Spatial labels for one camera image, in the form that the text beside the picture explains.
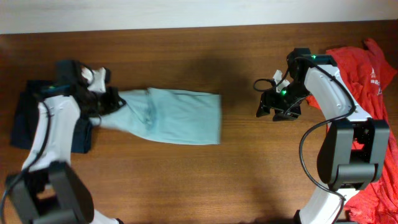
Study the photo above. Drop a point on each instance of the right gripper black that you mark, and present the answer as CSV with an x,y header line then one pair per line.
x,y
268,100

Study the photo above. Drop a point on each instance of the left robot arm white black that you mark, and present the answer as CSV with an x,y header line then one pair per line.
x,y
47,189

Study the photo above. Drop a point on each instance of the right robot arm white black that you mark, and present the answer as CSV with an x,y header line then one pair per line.
x,y
354,149

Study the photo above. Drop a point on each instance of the folded black Nike garment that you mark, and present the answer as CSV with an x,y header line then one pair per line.
x,y
26,121

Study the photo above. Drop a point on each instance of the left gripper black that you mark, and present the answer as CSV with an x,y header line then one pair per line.
x,y
115,101

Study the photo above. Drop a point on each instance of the red t-shirt with print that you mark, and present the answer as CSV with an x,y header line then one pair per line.
x,y
366,73

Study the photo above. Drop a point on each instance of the light blue grey t-shirt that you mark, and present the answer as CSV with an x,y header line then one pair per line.
x,y
169,116

